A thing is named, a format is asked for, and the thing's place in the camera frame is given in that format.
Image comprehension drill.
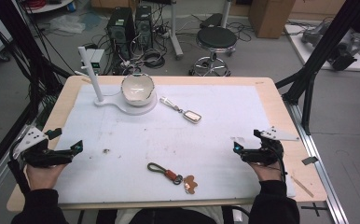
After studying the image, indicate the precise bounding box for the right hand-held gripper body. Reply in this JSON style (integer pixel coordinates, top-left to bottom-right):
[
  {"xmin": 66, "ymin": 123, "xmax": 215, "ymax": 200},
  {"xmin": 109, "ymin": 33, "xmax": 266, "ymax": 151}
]
[{"xmin": 242, "ymin": 125, "xmax": 300, "ymax": 166}]

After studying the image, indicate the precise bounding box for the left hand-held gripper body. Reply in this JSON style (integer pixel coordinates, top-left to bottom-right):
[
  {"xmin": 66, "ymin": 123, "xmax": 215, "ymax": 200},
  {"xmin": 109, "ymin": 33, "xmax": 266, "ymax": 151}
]
[{"xmin": 9, "ymin": 125, "xmax": 76, "ymax": 169}]

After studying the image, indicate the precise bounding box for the silver keychain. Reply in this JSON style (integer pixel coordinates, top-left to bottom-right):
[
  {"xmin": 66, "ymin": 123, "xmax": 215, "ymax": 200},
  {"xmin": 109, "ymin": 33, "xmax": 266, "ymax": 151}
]
[{"xmin": 159, "ymin": 95, "xmax": 203, "ymax": 125}]

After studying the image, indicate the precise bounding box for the white peg stand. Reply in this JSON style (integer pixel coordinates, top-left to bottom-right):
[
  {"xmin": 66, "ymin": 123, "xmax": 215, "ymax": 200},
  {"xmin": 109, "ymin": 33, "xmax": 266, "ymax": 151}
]
[{"xmin": 76, "ymin": 46, "xmax": 159, "ymax": 117}]

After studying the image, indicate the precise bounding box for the green and brown keychain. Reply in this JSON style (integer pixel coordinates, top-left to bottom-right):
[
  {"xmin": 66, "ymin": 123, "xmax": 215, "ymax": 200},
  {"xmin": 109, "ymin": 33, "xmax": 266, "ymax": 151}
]
[{"xmin": 146, "ymin": 161, "xmax": 200, "ymax": 195}]

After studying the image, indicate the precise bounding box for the person's right hand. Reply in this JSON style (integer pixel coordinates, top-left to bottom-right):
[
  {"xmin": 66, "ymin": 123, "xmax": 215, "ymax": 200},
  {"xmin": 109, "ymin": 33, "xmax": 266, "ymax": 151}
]
[{"xmin": 249, "ymin": 161, "xmax": 286, "ymax": 183}]

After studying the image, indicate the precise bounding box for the person's left hand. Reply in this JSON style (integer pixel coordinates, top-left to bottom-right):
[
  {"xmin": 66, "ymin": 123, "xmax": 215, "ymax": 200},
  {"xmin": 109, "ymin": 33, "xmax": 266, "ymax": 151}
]
[{"xmin": 25, "ymin": 163, "xmax": 69, "ymax": 191}]

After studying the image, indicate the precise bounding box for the wooden table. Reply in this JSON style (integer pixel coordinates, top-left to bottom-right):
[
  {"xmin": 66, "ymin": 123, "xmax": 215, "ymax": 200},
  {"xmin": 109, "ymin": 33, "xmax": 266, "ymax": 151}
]
[{"xmin": 6, "ymin": 75, "xmax": 328, "ymax": 213}]

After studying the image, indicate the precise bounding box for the piece of black tape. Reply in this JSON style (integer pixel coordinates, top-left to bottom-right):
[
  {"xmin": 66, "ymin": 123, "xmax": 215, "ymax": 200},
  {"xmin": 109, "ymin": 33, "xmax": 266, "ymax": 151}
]
[{"xmin": 301, "ymin": 156, "xmax": 320, "ymax": 166}]

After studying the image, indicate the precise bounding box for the strip of tan tape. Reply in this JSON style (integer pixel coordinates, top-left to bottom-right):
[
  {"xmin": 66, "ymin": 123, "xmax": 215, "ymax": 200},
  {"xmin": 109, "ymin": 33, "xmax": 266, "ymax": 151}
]
[{"xmin": 289, "ymin": 175, "xmax": 315, "ymax": 199}]

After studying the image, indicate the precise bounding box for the white mat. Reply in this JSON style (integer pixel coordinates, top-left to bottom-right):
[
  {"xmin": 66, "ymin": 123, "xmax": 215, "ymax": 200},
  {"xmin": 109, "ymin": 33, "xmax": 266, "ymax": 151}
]
[{"xmin": 54, "ymin": 83, "xmax": 296, "ymax": 205}]

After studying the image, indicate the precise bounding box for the white cracked-edge bowl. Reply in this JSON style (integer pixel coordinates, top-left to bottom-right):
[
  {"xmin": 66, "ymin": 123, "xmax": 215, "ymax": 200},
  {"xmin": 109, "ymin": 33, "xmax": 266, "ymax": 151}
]
[{"xmin": 120, "ymin": 73, "xmax": 156, "ymax": 107}]

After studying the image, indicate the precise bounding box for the white power supply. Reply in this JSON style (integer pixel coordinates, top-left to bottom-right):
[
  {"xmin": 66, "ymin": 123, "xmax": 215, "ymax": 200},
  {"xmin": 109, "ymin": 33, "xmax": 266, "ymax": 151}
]
[{"xmin": 90, "ymin": 49, "xmax": 106, "ymax": 76}]

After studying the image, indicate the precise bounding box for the white floor board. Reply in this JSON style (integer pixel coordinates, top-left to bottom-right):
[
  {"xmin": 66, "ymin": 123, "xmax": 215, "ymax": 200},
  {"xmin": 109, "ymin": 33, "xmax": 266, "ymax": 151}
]
[{"xmin": 284, "ymin": 22, "xmax": 360, "ymax": 73}]

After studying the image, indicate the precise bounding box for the person's torso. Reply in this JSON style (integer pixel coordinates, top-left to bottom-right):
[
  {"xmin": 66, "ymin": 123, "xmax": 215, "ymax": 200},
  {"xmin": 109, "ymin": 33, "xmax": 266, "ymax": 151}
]
[{"xmin": 95, "ymin": 205, "xmax": 242, "ymax": 224}]

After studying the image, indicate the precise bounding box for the black round stool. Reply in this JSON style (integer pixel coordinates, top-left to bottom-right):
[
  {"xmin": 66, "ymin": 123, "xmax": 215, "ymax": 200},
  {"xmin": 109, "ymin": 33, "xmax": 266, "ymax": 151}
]
[{"xmin": 188, "ymin": 25, "xmax": 239, "ymax": 77}]

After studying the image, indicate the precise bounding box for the clear plastic bag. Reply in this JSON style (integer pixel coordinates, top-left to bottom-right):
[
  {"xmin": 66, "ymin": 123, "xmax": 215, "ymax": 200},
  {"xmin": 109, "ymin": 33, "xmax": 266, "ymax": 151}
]
[{"xmin": 48, "ymin": 14, "xmax": 86, "ymax": 35}]

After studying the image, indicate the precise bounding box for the grey device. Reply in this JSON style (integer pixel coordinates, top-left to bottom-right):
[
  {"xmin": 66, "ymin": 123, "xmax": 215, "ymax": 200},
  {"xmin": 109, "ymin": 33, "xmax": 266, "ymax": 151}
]
[{"xmin": 301, "ymin": 21, "xmax": 360, "ymax": 72}]

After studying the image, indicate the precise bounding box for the teal floor mat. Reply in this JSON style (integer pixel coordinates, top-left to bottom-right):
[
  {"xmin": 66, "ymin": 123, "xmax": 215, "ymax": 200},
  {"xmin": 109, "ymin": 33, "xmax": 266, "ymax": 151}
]
[{"xmin": 80, "ymin": 11, "xmax": 104, "ymax": 31}]

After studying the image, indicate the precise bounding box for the flat black box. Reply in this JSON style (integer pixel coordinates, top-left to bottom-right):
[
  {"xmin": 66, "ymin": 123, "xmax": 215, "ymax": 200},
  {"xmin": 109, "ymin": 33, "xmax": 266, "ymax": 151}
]
[{"xmin": 199, "ymin": 12, "xmax": 225, "ymax": 30}]

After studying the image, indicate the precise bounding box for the large black computer tower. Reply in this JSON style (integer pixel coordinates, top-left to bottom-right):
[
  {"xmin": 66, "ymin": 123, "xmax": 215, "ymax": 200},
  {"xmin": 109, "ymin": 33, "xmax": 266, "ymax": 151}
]
[{"xmin": 105, "ymin": 7, "xmax": 136, "ymax": 61}]

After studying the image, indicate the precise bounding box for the small black computer tower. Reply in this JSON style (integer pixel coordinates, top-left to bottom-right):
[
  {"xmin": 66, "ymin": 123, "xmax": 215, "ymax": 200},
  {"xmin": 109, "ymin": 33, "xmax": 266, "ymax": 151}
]
[{"xmin": 133, "ymin": 4, "xmax": 155, "ymax": 51}]

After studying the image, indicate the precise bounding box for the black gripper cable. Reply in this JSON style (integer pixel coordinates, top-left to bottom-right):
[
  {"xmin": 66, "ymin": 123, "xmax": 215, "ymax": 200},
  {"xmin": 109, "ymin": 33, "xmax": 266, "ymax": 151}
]
[{"xmin": 275, "ymin": 145, "xmax": 288, "ymax": 183}]

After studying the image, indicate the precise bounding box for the black gripper strap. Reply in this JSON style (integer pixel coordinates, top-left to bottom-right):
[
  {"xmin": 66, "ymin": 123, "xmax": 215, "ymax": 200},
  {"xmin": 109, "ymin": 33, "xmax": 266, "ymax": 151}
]
[{"xmin": 7, "ymin": 159, "xmax": 32, "ymax": 195}]

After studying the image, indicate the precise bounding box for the aluminium rail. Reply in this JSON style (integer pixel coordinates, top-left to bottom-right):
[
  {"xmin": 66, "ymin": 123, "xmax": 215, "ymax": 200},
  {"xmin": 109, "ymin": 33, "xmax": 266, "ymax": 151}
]
[{"xmin": 284, "ymin": 102, "xmax": 351, "ymax": 224}]

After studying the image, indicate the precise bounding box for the black metal frame with cables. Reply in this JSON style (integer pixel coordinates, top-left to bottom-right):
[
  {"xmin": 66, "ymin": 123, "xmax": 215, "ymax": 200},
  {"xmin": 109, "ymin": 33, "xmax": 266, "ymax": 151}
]
[{"xmin": 0, "ymin": 0, "xmax": 74, "ymax": 185}]

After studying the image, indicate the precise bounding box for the coiled black cable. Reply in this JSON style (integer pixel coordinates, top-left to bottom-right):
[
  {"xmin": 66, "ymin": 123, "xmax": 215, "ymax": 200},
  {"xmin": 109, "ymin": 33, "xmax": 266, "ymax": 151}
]
[{"xmin": 143, "ymin": 50, "xmax": 166, "ymax": 70}]

